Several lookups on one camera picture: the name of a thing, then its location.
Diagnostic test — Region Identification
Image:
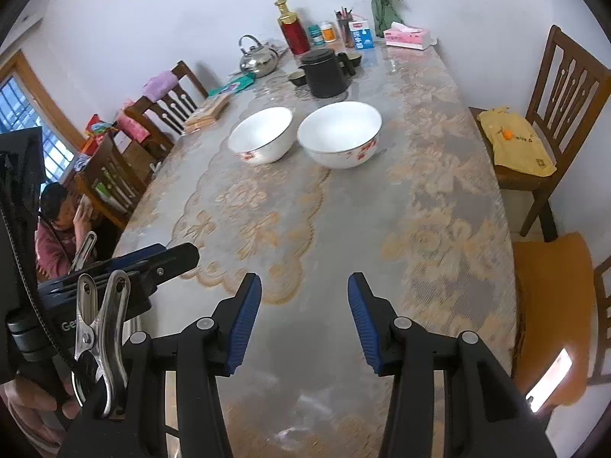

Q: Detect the black lidded pot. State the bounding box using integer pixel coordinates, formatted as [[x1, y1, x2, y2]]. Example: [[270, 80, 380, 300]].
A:
[[299, 48, 351, 99]]

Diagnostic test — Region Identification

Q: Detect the red thermos flask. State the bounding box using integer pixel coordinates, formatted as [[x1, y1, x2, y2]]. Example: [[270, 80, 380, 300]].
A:
[[274, 0, 312, 55]]

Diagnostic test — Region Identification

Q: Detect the wooden framed window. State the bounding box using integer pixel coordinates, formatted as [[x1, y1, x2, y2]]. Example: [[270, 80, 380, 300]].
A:
[[0, 50, 84, 184]]

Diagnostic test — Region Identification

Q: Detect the teal packet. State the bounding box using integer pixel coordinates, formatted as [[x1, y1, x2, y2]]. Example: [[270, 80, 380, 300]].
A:
[[207, 75, 256, 97]]

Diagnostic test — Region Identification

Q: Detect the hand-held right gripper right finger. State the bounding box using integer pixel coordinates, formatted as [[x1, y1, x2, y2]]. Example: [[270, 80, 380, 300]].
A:
[[348, 272, 557, 458]]

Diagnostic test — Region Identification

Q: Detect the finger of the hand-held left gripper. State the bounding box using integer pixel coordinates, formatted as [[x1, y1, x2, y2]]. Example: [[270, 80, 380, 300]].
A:
[[143, 242, 200, 292], [98, 243, 169, 270]]

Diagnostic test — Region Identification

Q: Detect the clear biscuit packet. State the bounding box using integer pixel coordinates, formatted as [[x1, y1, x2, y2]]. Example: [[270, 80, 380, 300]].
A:
[[184, 112, 215, 134], [198, 93, 231, 120]]

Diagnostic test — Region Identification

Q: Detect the large metal spring clip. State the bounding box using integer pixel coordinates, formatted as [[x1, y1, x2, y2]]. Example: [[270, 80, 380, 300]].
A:
[[74, 269, 131, 418]]

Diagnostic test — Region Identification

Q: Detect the pen holder with pens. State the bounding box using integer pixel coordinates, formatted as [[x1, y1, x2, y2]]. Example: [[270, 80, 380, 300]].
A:
[[335, 7, 355, 48]]

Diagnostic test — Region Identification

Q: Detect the red snack bag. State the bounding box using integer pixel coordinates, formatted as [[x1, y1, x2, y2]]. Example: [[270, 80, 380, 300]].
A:
[[85, 114, 118, 153]]

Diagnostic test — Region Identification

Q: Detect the green vase with dried flowers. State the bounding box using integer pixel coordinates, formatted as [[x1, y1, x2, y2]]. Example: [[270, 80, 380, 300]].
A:
[[314, 0, 421, 39]]

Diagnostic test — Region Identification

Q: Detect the lace tablecloth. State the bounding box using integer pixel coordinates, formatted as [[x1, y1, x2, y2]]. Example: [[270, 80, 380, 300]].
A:
[[112, 40, 523, 458]]

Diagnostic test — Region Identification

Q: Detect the black cable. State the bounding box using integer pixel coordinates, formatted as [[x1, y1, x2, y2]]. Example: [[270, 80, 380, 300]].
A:
[[0, 200, 96, 402]]

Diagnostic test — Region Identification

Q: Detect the wooden chair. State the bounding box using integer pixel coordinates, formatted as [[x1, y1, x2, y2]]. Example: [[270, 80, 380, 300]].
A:
[[74, 131, 149, 232], [585, 255, 611, 387], [157, 60, 210, 127], [470, 25, 611, 242], [124, 98, 176, 160]]

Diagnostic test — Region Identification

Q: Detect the yellow plastic bag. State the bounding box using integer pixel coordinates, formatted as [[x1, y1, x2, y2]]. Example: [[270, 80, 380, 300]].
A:
[[477, 106, 558, 176]]

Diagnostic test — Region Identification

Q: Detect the green carton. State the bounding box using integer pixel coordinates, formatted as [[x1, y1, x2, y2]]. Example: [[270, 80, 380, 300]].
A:
[[93, 179, 126, 211]]

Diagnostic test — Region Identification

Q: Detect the red floral white bowl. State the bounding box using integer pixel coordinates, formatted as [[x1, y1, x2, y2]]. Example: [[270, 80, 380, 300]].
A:
[[297, 101, 383, 169], [228, 107, 294, 164]]

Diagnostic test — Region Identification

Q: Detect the purple cloth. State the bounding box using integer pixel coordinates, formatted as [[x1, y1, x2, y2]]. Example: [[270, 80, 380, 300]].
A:
[[142, 71, 178, 102]]

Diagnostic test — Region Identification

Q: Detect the person's left hand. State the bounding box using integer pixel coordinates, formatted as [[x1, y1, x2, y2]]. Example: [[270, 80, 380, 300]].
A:
[[0, 377, 82, 449]]

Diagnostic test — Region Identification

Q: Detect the steel kettle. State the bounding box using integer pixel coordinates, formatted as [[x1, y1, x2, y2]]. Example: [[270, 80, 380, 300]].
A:
[[239, 34, 282, 78]]

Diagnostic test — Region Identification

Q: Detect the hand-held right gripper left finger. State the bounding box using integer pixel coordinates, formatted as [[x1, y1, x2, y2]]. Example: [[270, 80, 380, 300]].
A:
[[57, 272, 263, 458]]

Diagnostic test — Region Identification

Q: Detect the small metal spring clip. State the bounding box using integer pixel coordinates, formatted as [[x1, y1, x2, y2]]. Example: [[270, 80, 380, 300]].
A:
[[71, 231, 97, 273]]

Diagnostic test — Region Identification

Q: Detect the pink tissue box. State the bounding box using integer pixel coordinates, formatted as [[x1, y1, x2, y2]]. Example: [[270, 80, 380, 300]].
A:
[[384, 22, 437, 51]]

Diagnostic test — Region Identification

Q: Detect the blue white milk carton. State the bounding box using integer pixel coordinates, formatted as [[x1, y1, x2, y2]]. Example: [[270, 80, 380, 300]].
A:
[[348, 19, 376, 50]]

